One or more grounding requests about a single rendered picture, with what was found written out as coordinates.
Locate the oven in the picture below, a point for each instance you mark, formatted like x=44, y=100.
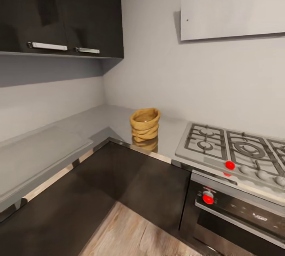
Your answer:
x=223, y=221

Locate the cabinet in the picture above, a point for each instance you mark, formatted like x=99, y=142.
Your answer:
x=62, y=28

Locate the popcorn bag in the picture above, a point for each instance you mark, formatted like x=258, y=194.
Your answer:
x=144, y=124

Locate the range hood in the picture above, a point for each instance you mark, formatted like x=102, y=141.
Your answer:
x=225, y=18

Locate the drop in sink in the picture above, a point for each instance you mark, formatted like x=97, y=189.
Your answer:
x=22, y=161

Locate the burner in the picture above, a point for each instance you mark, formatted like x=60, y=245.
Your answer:
x=253, y=157

